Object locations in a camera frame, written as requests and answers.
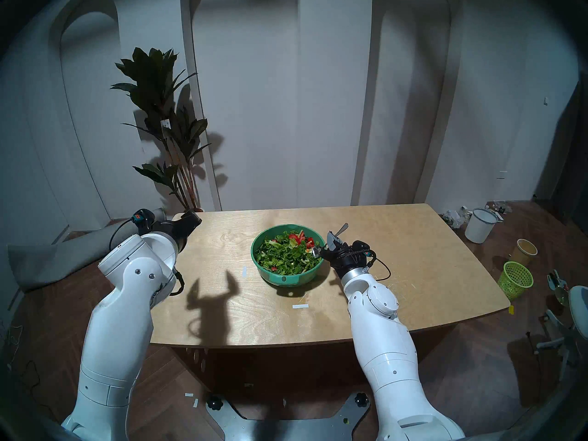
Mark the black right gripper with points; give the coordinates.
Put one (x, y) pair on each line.
(347, 261)

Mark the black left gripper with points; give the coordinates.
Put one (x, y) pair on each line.
(177, 228)

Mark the metal salad utensil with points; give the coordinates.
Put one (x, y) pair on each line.
(341, 228)

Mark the chopped lettuce tomato salad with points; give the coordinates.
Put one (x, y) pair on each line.
(287, 254)

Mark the green salad bowl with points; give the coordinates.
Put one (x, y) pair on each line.
(287, 280)

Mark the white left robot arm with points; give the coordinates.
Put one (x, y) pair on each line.
(124, 307)

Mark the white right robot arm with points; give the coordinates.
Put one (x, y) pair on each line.
(386, 348)

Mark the white plant label tag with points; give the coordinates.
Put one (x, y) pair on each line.
(166, 124)

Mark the crumpled plastic trash pile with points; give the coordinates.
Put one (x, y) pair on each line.
(455, 218)

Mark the rolled grey floor mat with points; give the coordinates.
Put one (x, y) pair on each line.
(55, 256)

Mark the tall dark potted plant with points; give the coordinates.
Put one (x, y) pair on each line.
(154, 86)

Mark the white bucket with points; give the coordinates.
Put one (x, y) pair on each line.
(479, 228)

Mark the black base knob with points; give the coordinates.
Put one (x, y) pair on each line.
(361, 399)
(214, 403)

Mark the small floor clutter pile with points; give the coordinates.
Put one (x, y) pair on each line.
(498, 207)

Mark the green mesh basket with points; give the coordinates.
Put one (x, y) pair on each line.
(515, 279)

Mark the tan paper bin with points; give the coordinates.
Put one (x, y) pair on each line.
(523, 252)

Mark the green white floor tools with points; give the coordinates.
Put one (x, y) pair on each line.
(556, 288)

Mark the white chair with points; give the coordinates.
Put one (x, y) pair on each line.
(579, 309)

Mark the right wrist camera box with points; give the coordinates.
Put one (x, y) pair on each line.
(360, 248)

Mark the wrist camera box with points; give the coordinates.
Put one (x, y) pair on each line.
(142, 217)
(360, 248)

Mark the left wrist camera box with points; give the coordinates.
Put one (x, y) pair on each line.
(142, 217)

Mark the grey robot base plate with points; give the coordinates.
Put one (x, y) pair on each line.
(285, 426)

